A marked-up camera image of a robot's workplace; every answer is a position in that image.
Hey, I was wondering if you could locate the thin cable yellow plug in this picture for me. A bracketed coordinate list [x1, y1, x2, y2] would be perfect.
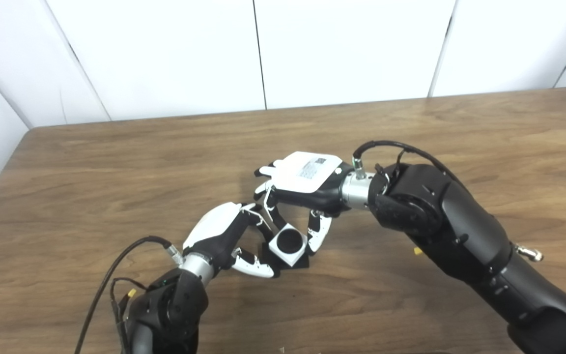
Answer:
[110, 278, 148, 354]
[374, 150, 424, 256]

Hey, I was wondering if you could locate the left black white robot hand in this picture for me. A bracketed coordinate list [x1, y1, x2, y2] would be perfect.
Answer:
[182, 202, 283, 279]

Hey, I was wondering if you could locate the black peg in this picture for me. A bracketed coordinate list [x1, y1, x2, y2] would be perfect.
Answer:
[261, 229, 311, 270]

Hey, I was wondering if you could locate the white square piece with hole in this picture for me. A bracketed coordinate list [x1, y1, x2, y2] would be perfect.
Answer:
[268, 223, 309, 267]

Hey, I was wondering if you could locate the thick black right wrist cable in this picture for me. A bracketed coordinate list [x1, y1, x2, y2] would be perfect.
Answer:
[352, 140, 544, 262]

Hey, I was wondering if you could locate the thin left cable yellow plug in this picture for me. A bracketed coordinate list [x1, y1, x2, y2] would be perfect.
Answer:
[110, 278, 148, 354]

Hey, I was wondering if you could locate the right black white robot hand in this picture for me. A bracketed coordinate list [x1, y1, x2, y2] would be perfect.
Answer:
[254, 151, 357, 256]

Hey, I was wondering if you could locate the thick black left wrist cable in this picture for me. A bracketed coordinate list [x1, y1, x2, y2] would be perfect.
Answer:
[74, 236, 184, 354]

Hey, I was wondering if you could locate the thick black wrist cable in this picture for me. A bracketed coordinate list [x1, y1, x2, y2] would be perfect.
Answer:
[352, 140, 544, 262]
[74, 236, 184, 354]

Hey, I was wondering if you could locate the thin right cable yellow plug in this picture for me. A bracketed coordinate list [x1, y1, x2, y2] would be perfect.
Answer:
[374, 150, 424, 256]

